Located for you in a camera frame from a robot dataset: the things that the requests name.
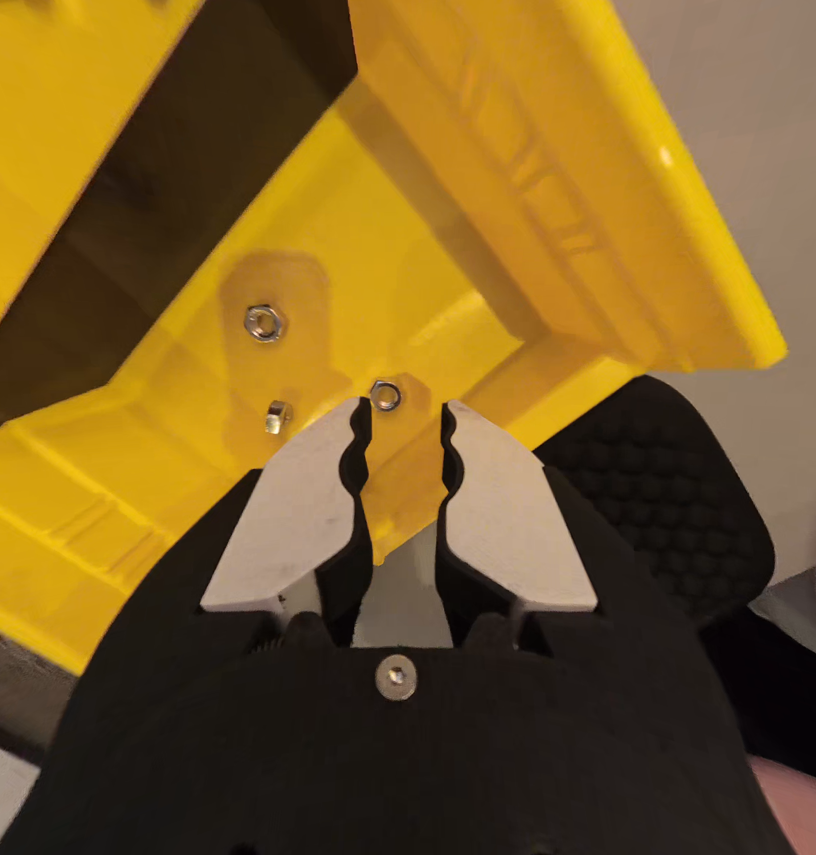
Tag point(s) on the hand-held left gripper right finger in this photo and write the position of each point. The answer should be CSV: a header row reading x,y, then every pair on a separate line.
x,y
508,528

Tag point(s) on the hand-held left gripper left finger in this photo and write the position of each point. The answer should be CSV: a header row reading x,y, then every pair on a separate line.
x,y
288,521

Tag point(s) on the person's right forearm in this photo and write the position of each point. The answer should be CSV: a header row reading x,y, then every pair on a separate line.
x,y
802,815

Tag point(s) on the large silver hex nut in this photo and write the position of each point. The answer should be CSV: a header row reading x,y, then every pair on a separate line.
x,y
266,322

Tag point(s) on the yellow plastic bin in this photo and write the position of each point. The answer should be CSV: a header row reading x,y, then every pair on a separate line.
x,y
414,267

